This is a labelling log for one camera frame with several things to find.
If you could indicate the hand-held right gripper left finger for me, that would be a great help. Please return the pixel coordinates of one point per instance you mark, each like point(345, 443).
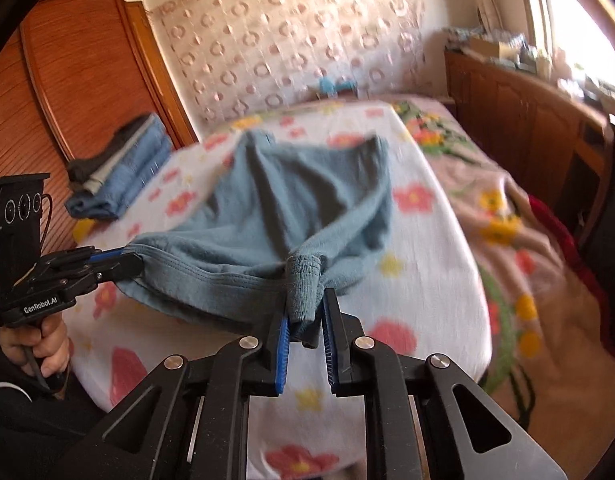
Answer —
point(237, 400)

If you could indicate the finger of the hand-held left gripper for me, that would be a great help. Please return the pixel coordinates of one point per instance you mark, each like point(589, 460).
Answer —
point(105, 256)
point(120, 270)

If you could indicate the black folded pants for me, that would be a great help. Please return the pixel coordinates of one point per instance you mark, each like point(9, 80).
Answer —
point(87, 169)

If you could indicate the wooden louvred wardrobe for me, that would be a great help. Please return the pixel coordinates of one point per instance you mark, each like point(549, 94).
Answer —
point(87, 60)

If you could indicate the stack of folded clothes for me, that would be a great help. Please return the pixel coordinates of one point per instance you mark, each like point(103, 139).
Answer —
point(122, 187)

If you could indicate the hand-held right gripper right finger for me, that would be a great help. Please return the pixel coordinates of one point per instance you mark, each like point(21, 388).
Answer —
point(387, 400)

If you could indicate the wooden framed window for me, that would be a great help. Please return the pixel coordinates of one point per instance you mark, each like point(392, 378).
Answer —
point(577, 20)

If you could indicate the blue-grey pants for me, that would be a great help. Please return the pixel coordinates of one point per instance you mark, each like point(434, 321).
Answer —
point(287, 210)

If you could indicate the strawberry print bed sheet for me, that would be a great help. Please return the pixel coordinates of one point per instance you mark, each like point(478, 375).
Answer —
point(437, 270)

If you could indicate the dark red cloth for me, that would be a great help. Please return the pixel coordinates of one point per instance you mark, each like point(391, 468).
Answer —
point(562, 240)

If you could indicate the yellow plush toy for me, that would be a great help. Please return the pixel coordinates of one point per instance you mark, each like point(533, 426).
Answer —
point(82, 230)

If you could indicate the grey folded pants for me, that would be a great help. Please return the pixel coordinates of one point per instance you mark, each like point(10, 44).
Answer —
point(122, 152)

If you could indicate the circle pattern curtain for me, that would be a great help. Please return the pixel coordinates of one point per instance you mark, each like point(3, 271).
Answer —
point(287, 35)

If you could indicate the wooden cabinet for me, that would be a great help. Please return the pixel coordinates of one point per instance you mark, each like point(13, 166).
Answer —
point(512, 110)

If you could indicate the person's left hand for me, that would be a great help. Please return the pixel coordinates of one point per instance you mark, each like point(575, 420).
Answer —
point(42, 345)

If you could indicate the person's black clothing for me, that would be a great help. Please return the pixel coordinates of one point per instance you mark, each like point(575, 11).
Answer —
point(27, 435)

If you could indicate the box with blue bag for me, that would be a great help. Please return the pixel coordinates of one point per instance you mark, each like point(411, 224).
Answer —
point(335, 86)

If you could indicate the cardboard box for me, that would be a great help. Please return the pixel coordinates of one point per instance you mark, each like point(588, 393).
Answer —
point(487, 46)

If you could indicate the floral blanket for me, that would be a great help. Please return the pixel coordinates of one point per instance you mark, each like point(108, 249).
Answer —
point(492, 195)

